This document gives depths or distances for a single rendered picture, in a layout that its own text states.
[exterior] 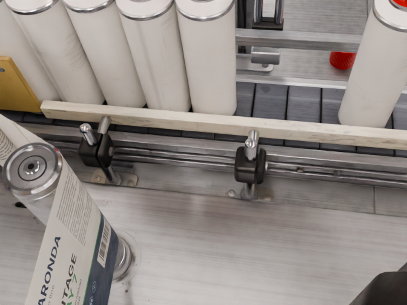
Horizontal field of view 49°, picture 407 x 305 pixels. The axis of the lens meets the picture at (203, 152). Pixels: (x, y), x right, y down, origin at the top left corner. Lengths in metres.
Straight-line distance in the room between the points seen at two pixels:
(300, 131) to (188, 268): 0.18
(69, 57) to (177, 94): 0.11
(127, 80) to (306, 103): 0.20
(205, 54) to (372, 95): 0.16
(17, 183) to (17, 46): 0.22
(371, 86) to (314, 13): 0.28
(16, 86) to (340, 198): 0.37
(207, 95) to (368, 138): 0.17
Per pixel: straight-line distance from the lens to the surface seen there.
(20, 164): 0.30
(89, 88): 0.51
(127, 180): 0.54
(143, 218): 0.46
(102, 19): 0.42
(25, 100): 0.54
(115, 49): 0.45
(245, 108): 0.52
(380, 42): 0.41
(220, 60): 0.43
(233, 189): 0.52
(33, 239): 0.49
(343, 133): 0.47
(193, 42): 0.41
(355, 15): 0.71
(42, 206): 0.30
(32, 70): 0.52
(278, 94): 0.53
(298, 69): 0.63
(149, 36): 0.41
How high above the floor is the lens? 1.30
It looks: 59 degrees down
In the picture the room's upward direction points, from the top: 8 degrees counter-clockwise
